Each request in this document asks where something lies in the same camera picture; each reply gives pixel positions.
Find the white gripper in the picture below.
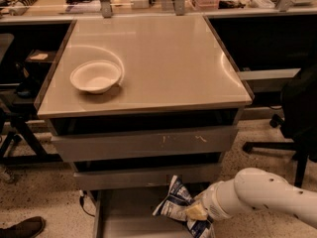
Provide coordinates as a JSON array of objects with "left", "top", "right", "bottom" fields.
[{"left": 185, "top": 181, "right": 231, "bottom": 221}]

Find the blue chip bag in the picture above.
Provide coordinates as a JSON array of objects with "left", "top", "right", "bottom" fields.
[{"left": 153, "top": 176, "right": 215, "bottom": 238}]

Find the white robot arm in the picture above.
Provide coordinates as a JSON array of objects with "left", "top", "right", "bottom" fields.
[{"left": 185, "top": 168, "right": 317, "bottom": 228}]

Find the middle drawer front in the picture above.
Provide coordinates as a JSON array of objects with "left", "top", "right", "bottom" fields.
[{"left": 74, "top": 164, "right": 222, "bottom": 190}]

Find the open bottom drawer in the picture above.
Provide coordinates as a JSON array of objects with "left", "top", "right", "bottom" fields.
[{"left": 92, "top": 185, "right": 193, "bottom": 238}]

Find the top drawer front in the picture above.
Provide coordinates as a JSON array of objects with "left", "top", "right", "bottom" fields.
[{"left": 52, "top": 126, "right": 238, "bottom": 162}]

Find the grey drawer cabinet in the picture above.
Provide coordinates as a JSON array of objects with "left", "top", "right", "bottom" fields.
[{"left": 35, "top": 14, "right": 255, "bottom": 238}]

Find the black office chair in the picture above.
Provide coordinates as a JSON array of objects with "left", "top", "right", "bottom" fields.
[{"left": 243, "top": 64, "right": 317, "bottom": 187}]

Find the dark shoe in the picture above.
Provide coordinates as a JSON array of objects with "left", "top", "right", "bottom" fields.
[{"left": 0, "top": 216, "right": 46, "bottom": 238}]

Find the white paper bowl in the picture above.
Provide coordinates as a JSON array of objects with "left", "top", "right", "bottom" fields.
[{"left": 69, "top": 60, "right": 123, "bottom": 94}]

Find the black stand left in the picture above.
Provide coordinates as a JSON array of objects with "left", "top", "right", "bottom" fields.
[{"left": 0, "top": 33, "right": 63, "bottom": 166}]

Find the black power cable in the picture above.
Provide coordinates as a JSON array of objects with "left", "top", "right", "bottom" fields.
[{"left": 78, "top": 189, "right": 97, "bottom": 218}]

